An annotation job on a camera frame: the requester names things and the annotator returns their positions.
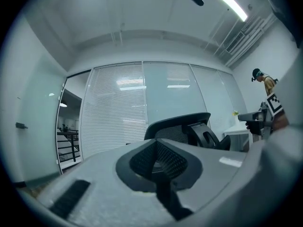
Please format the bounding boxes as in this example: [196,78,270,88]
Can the person's right forearm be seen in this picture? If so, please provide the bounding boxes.
[271,109,291,134]

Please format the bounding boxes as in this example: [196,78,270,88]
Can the white ceiling air vent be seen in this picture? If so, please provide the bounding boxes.
[224,31,246,54]

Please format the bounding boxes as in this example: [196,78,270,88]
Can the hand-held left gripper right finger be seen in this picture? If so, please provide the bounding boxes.
[156,138,250,214]

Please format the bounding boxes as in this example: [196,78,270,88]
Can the white desk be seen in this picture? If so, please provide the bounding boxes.
[223,123,252,152]

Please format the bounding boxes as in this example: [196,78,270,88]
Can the black office chair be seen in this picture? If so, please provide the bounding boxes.
[129,112,232,222]

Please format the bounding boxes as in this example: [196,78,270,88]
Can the black metal railing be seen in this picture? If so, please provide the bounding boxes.
[56,129,80,163]

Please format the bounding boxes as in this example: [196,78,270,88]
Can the long ceiling light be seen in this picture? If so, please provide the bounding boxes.
[216,0,248,22]

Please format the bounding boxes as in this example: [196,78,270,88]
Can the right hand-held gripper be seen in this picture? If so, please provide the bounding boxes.
[238,92,284,137]

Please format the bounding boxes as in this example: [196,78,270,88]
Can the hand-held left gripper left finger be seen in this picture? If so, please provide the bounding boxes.
[20,138,178,227]

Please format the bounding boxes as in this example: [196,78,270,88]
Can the white window blinds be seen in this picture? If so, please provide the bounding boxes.
[80,61,248,160]

